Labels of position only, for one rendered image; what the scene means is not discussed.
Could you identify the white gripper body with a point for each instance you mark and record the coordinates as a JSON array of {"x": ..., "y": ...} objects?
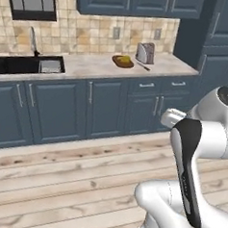
[{"x": 173, "y": 117}]

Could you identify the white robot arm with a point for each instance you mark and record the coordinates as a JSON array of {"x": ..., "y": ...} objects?
[{"x": 214, "y": 135}]

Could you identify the brown wooden cutting board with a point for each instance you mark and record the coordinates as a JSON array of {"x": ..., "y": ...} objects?
[{"x": 122, "y": 64}]

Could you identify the silver toaster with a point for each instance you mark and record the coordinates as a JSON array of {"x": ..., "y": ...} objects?
[{"x": 145, "y": 53}]

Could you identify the yellow food piece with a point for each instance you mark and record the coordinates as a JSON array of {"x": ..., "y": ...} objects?
[{"x": 124, "y": 59}]

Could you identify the dark blue tall cupboard unit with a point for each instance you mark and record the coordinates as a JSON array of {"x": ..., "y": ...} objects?
[{"x": 223, "y": 46}]

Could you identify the dark blue base cupboards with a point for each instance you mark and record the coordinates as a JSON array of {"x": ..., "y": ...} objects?
[{"x": 58, "y": 112}]

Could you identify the silver tap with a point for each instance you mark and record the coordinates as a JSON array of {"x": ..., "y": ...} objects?
[{"x": 33, "y": 41}]

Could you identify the black sink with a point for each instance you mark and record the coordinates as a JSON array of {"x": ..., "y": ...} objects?
[{"x": 16, "y": 64}]

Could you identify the grey wall socket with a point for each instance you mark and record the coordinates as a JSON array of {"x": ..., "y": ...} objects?
[
  {"x": 157, "y": 33},
  {"x": 116, "y": 32}
]

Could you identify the dark blue wall cupboards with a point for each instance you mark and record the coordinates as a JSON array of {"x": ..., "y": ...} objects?
[{"x": 139, "y": 3}]

